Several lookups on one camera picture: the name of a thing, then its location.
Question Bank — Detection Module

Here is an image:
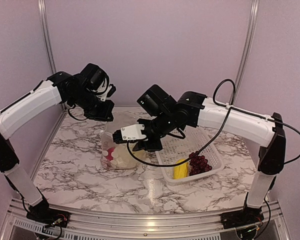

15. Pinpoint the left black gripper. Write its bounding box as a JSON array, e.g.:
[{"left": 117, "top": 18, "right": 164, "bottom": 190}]
[{"left": 69, "top": 87, "right": 114, "bottom": 121}]

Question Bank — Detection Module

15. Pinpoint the white plastic basket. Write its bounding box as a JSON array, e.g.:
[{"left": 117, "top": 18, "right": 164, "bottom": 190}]
[{"left": 155, "top": 127, "right": 224, "bottom": 186}]

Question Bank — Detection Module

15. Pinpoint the white cauliflower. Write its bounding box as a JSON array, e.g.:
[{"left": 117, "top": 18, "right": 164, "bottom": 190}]
[{"left": 110, "top": 145, "right": 137, "bottom": 169}]

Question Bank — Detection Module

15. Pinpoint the clear dotted zip bag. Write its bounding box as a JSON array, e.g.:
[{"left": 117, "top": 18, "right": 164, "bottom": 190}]
[{"left": 100, "top": 112, "right": 140, "bottom": 170}]

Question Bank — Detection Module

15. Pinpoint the yellow corn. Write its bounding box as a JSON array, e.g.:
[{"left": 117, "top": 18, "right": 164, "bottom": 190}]
[
  {"left": 173, "top": 162, "right": 189, "bottom": 180},
  {"left": 132, "top": 150, "right": 147, "bottom": 162}
]

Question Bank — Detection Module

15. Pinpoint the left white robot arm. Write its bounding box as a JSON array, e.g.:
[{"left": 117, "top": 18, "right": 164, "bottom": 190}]
[{"left": 0, "top": 63, "right": 116, "bottom": 223}]

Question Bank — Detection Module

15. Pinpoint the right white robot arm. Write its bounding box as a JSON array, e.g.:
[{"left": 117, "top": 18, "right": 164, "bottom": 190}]
[{"left": 112, "top": 84, "right": 288, "bottom": 224}]

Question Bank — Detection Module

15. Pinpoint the purple grape bunch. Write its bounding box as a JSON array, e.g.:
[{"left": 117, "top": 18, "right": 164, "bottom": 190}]
[{"left": 189, "top": 152, "right": 213, "bottom": 176}]

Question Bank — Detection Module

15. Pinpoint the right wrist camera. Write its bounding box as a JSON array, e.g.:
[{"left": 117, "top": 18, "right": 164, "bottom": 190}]
[{"left": 112, "top": 124, "right": 147, "bottom": 144}]

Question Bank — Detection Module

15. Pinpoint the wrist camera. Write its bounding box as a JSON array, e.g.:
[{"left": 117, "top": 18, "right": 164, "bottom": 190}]
[
  {"left": 99, "top": 83, "right": 117, "bottom": 102},
  {"left": 112, "top": 124, "right": 147, "bottom": 144}
]

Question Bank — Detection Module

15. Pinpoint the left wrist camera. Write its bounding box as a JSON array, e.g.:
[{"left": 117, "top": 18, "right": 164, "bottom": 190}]
[{"left": 99, "top": 83, "right": 117, "bottom": 102}]

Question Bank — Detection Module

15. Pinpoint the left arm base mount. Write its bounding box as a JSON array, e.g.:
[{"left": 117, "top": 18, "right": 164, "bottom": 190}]
[{"left": 22, "top": 193, "right": 70, "bottom": 228}]

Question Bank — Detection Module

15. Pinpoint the left aluminium frame post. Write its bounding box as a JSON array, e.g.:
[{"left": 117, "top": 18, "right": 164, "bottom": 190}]
[{"left": 38, "top": 0, "right": 57, "bottom": 74}]

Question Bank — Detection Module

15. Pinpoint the aluminium frame post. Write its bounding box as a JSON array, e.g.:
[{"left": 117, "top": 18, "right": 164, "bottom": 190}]
[
  {"left": 233, "top": 0, "right": 260, "bottom": 86},
  {"left": 38, "top": 0, "right": 57, "bottom": 74}
]

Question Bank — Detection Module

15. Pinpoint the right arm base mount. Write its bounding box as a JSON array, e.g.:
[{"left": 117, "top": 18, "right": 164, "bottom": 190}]
[{"left": 220, "top": 205, "right": 264, "bottom": 229}]

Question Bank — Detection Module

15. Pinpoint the front aluminium rail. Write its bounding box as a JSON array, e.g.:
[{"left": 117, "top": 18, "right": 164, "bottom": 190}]
[{"left": 4, "top": 198, "right": 291, "bottom": 240}]

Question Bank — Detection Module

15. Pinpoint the right aluminium frame post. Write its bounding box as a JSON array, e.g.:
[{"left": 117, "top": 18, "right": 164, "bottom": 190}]
[{"left": 233, "top": 0, "right": 260, "bottom": 86}]

